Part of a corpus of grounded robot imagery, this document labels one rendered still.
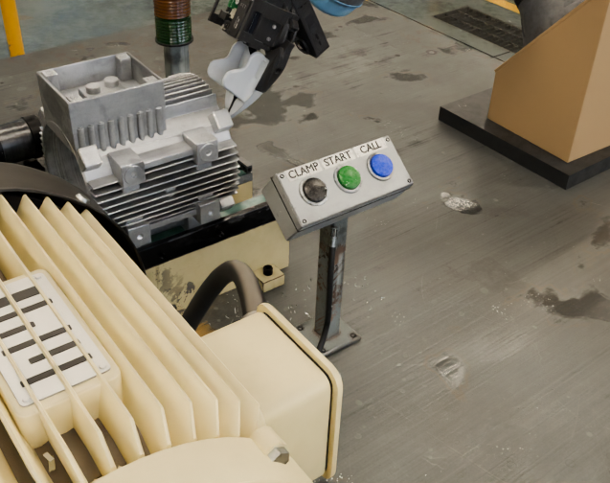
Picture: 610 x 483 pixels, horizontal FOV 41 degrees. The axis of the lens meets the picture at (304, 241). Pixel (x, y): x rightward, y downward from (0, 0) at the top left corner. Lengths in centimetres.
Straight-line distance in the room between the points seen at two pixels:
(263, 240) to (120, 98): 33
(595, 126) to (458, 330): 55
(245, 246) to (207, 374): 86
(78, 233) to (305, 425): 13
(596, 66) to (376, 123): 44
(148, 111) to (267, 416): 70
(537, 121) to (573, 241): 28
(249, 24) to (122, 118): 19
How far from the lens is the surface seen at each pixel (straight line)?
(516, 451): 104
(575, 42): 149
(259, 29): 101
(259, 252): 120
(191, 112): 106
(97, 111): 99
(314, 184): 93
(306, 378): 36
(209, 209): 107
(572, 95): 151
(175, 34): 139
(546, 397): 111
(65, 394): 30
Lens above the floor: 157
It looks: 36 degrees down
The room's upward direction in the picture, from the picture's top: 2 degrees clockwise
